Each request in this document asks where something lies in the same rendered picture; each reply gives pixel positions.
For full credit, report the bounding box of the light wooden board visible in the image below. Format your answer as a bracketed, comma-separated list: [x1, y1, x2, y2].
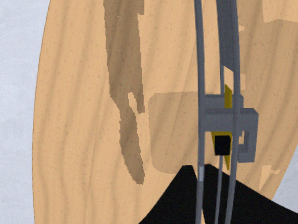
[32, 0, 298, 224]

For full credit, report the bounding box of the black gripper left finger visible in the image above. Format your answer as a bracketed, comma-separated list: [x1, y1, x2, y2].
[138, 165, 197, 224]

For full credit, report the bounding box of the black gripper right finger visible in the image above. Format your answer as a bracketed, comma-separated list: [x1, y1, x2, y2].
[202, 164, 298, 224]

